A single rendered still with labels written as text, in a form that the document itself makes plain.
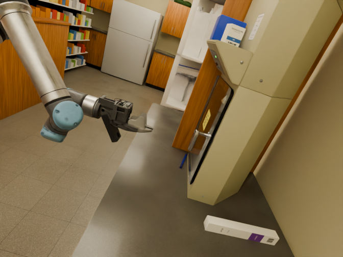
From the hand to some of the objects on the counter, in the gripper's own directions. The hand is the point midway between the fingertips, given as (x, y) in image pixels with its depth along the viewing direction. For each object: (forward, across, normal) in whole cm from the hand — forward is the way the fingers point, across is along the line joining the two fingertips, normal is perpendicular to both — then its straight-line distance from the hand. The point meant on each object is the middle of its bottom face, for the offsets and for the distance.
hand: (148, 130), depth 78 cm
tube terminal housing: (+35, +11, +20) cm, 42 cm away
